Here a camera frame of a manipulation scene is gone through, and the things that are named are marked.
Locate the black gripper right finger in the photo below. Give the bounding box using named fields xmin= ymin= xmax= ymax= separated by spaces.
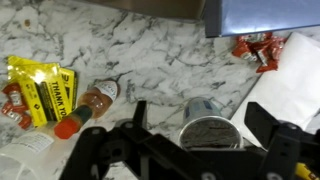
xmin=188 ymin=101 xmax=320 ymax=180

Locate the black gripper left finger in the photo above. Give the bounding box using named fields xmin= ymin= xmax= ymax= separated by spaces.
xmin=59 ymin=99 xmax=188 ymax=180

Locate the silver cup with coloured squares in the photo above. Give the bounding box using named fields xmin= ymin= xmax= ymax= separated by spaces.
xmin=177 ymin=96 xmax=244 ymax=151

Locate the clear plastic cup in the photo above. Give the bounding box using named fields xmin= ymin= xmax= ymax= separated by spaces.
xmin=0 ymin=121 xmax=79 ymax=180

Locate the hot sauce bottle red cap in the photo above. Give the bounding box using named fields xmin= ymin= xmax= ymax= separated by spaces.
xmin=53 ymin=79 xmax=120 ymax=140

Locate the white paper sheet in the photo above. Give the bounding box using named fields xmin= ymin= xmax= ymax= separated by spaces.
xmin=229 ymin=31 xmax=320 ymax=149

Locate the yellow plastic wrapper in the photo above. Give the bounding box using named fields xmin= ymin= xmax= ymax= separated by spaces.
xmin=6 ymin=54 xmax=79 ymax=113

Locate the blue cardboard box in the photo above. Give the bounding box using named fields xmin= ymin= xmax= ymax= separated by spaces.
xmin=203 ymin=0 xmax=320 ymax=39

